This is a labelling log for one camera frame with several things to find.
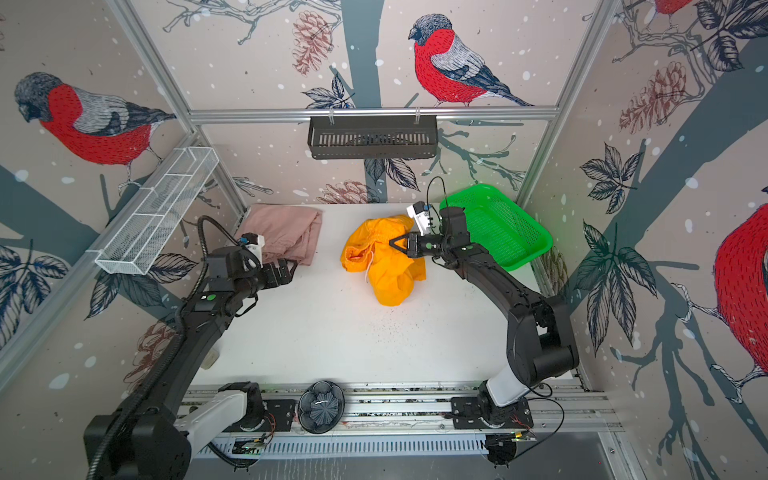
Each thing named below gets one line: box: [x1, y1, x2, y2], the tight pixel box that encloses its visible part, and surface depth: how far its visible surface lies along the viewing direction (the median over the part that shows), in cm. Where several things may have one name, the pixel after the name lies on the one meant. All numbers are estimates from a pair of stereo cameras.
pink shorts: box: [237, 204, 323, 266], surface depth 113 cm
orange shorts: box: [340, 215, 426, 307], surface depth 81 cm
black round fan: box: [298, 380, 346, 434], surface depth 75 cm
